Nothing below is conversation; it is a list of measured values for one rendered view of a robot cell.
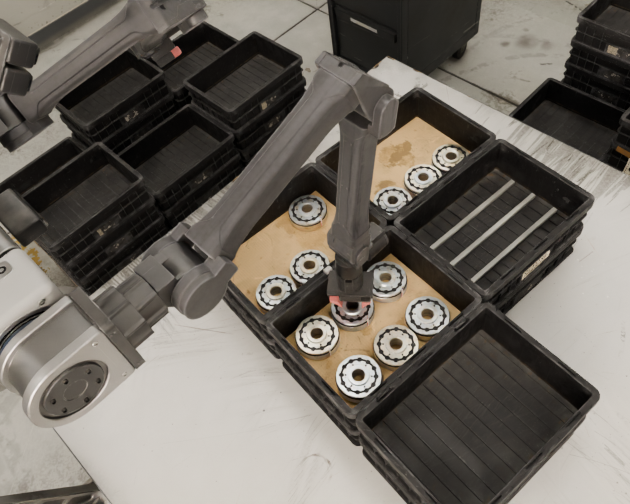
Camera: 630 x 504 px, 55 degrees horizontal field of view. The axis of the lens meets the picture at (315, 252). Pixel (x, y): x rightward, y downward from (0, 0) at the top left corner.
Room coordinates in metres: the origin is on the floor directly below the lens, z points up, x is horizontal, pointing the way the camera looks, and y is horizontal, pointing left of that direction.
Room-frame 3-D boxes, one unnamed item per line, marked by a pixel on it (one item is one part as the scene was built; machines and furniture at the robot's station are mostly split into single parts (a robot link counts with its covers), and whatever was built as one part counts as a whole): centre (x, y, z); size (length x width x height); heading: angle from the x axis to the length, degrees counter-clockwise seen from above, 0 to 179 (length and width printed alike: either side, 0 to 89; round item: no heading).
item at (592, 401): (0.39, -0.25, 0.92); 0.40 x 0.30 x 0.02; 120
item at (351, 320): (0.71, -0.06, 0.86); 0.10 x 0.10 x 0.01
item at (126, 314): (0.44, 0.26, 1.45); 0.09 x 0.08 x 0.12; 36
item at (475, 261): (0.85, -0.44, 0.87); 0.40 x 0.30 x 0.11; 120
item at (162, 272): (0.49, 0.20, 1.43); 0.10 x 0.05 x 0.09; 126
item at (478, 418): (0.39, -0.25, 0.87); 0.40 x 0.30 x 0.11; 120
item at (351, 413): (0.65, -0.10, 0.92); 0.40 x 0.30 x 0.02; 120
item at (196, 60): (2.34, 0.36, 0.31); 0.40 x 0.30 x 0.34; 126
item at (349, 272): (0.72, -0.07, 1.04); 0.07 x 0.06 x 0.07; 126
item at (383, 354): (0.59, -0.14, 0.86); 0.10 x 0.10 x 0.01
